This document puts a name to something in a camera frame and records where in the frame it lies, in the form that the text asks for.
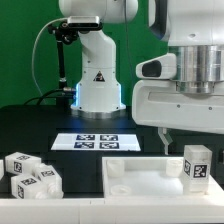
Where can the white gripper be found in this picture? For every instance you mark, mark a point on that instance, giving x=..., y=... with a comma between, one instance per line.
x=157, y=103

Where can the white square tabletop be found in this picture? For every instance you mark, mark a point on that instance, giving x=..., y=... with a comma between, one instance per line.
x=138, y=177

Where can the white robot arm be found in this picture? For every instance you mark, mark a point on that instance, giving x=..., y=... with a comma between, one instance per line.
x=182, y=89

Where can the white obstacle fence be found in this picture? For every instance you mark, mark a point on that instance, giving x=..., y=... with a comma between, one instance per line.
x=146, y=210

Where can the white sheet with tags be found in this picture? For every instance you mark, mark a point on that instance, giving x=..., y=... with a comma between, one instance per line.
x=96, y=142

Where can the white part at left edge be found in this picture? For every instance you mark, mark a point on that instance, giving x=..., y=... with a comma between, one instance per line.
x=1, y=169

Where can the grey camera on mount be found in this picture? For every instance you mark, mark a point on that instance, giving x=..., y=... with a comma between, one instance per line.
x=84, y=23

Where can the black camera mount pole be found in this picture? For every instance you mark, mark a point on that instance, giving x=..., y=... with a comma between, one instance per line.
x=64, y=35

